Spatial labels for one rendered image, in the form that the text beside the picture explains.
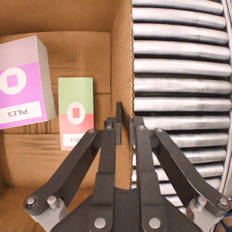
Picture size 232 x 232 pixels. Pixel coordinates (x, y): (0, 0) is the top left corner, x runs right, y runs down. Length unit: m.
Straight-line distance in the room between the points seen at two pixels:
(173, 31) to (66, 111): 0.43
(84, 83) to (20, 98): 0.13
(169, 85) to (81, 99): 0.29
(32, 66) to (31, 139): 0.17
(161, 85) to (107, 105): 0.21
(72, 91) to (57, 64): 0.07
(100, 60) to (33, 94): 0.16
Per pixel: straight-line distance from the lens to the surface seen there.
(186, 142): 0.52
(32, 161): 0.38
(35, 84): 0.27
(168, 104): 0.47
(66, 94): 0.31
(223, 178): 0.68
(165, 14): 0.56
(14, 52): 0.30
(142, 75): 0.59
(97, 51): 0.34
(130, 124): 0.15
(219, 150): 0.62
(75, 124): 0.31
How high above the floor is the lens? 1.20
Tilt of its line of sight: 83 degrees down
